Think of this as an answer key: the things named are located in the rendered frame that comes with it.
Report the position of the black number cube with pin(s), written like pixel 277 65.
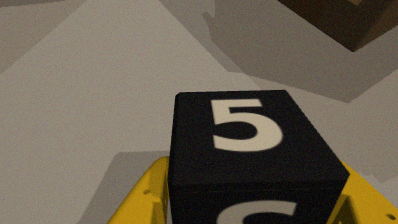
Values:
pixel 249 157

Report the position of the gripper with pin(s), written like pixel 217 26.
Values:
pixel 147 202

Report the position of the brown cardboard box with flaps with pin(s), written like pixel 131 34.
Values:
pixel 350 25

